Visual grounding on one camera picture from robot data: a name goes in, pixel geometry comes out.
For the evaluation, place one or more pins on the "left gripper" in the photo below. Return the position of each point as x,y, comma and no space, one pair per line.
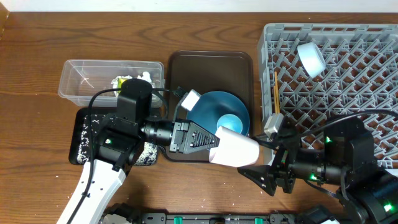
181,130

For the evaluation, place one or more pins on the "grey dishwasher rack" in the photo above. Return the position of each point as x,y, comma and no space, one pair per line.
360,74

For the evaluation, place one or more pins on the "clear plastic bin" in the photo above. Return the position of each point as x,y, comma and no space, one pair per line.
81,79

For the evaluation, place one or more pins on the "pink cup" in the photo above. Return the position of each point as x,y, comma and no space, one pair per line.
234,150

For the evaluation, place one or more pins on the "black food waste tray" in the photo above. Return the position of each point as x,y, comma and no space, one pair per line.
80,144

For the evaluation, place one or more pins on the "light blue bowl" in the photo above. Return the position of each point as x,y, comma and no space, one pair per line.
311,59

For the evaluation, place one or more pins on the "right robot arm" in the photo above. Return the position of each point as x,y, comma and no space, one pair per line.
367,192

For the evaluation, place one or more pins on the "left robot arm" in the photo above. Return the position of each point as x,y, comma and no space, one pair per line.
120,140

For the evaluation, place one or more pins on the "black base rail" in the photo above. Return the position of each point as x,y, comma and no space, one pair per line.
161,218

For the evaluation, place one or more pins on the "wooden chopstick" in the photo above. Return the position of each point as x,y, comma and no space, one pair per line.
275,84
277,104

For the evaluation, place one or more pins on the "brown serving tray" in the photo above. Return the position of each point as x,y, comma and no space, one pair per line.
207,71

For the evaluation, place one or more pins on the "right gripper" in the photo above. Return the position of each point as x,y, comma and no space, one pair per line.
283,170

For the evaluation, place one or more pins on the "dark blue plate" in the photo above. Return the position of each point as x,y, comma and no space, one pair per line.
212,105

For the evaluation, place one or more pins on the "yellow green snack wrapper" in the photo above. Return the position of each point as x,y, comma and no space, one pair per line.
120,81

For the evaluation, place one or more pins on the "light blue cup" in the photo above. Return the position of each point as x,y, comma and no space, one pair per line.
231,122

